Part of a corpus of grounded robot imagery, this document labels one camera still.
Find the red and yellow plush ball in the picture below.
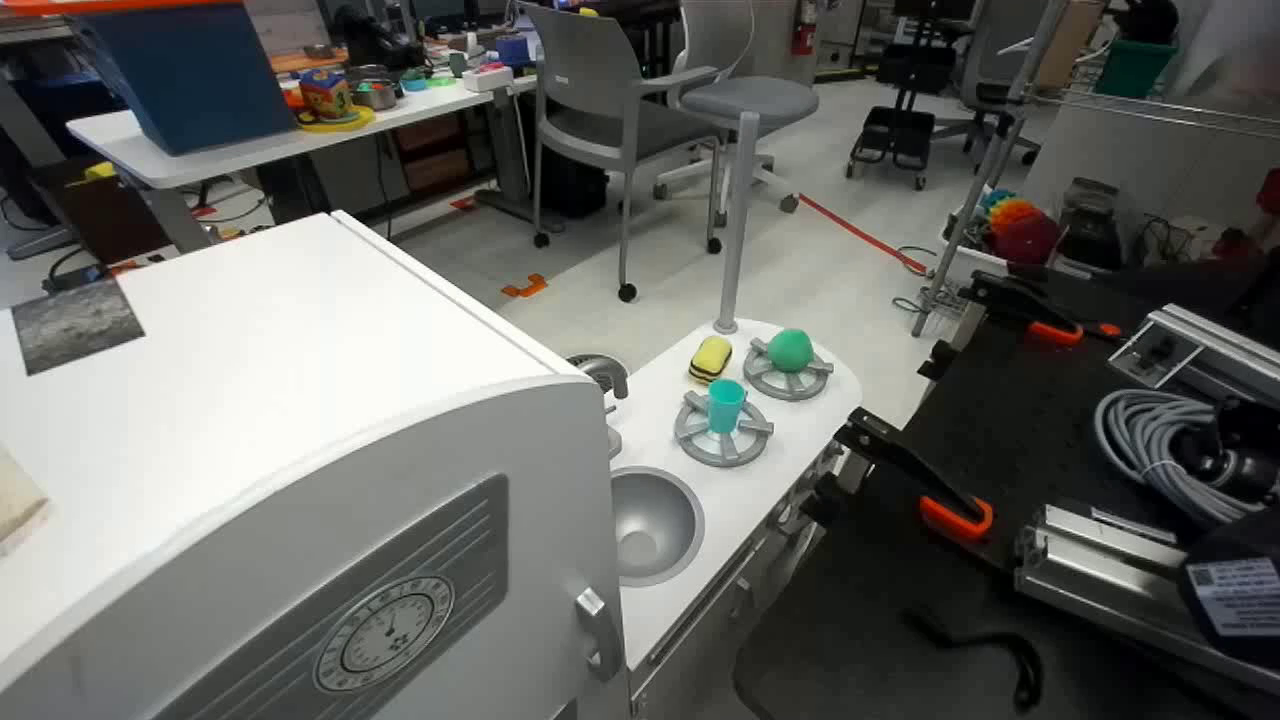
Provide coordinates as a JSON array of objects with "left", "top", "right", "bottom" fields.
[{"left": 989, "top": 200, "right": 1058, "bottom": 269}]

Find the yellow sponge block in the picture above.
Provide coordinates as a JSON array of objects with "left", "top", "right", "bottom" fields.
[{"left": 689, "top": 337, "right": 733, "bottom": 386}]

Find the teal plastic cup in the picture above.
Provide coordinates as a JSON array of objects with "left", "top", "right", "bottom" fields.
[{"left": 707, "top": 381, "right": 749, "bottom": 431}]

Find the grey stove burner grate near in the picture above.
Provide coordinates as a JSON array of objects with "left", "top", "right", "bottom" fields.
[{"left": 670, "top": 392, "right": 776, "bottom": 470}]

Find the grey stove burner grate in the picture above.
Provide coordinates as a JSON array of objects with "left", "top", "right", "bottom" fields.
[
  {"left": 670, "top": 392, "right": 776, "bottom": 470},
  {"left": 743, "top": 341, "right": 833, "bottom": 399}
]

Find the grey stove burner grate far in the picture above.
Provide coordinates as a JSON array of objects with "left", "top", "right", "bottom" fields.
[{"left": 743, "top": 341, "right": 833, "bottom": 399}]

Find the grey toy sink bowl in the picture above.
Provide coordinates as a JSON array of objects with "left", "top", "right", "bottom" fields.
[{"left": 610, "top": 470, "right": 703, "bottom": 586}]

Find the orange floor tape strip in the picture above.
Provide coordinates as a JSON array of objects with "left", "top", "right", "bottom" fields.
[{"left": 796, "top": 194, "right": 927, "bottom": 276}]

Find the grey vertical faucet pole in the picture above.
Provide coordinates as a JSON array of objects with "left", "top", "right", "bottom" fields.
[{"left": 717, "top": 112, "right": 761, "bottom": 337}]

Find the grey four-leg chair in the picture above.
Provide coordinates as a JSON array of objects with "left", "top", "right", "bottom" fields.
[{"left": 527, "top": 4, "right": 721, "bottom": 249}]

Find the grey swivel office chair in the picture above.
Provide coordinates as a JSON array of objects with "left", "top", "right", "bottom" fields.
[{"left": 669, "top": 0, "right": 823, "bottom": 215}]

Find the white toy kitchen unit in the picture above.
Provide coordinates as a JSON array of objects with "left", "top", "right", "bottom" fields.
[{"left": 0, "top": 214, "right": 859, "bottom": 720}]

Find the black rolling cart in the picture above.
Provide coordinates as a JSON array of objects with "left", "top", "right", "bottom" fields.
[{"left": 845, "top": 0, "right": 976, "bottom": 188}]

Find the blue storage bin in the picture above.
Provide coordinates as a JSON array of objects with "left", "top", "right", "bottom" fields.
[{"left": 76, "top": 0, "right": 297, "bottom": 155}]

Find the white work table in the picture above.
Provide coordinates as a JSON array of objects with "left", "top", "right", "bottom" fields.
[{"left": 69, "top": 77, "right": 537, "bottom": 194}]

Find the orange handled clamp near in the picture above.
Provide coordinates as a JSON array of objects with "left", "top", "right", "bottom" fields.
[{"left": 833, "top": 406, "right": 999, "bottom": 545}]

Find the orange handled clamp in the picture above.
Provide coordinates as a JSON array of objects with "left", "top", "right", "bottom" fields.
[
  {"left": 833, "top": 406, "right": 999, "bottom": 545},
  {"left": 964, "top": 273, "right": 1122, "bottom": 350}
]

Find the orange handled clamp far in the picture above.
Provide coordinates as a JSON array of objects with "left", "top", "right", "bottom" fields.
[{"left": 964, "top": 273, "right": 1122, "bottom": 350}]

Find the coiled grey cable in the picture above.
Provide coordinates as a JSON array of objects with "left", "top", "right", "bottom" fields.
[{"left": 1093, "top": 386, "right": 1271, "bottom": 530}]

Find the aluminium extrusion rail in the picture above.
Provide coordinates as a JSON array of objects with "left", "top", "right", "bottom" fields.
[{"left": 1012, "top": 503, "right": 1280, "bottom": 698}]

